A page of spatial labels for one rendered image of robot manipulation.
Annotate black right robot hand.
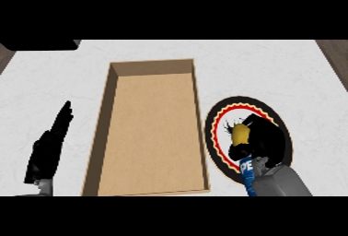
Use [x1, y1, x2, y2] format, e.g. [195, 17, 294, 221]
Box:
[227, 113, 288, 169]

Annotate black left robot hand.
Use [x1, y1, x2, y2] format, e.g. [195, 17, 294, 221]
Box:
[24, 100, 75, 184]

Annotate yellow lemon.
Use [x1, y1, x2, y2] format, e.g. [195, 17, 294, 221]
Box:
[232, 124, 252, 146]

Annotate black red patterned plate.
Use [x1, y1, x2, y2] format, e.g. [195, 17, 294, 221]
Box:
[204, 96, 295, 184]

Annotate open cardboard box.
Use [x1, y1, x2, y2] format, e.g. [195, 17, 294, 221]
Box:
[80, 58, 213, 197]

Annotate blue soda can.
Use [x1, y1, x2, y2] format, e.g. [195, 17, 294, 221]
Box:
[239, 155, 258, 197]

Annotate black appliance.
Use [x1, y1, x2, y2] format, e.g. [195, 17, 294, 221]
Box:
[0, 39, 83, 52]

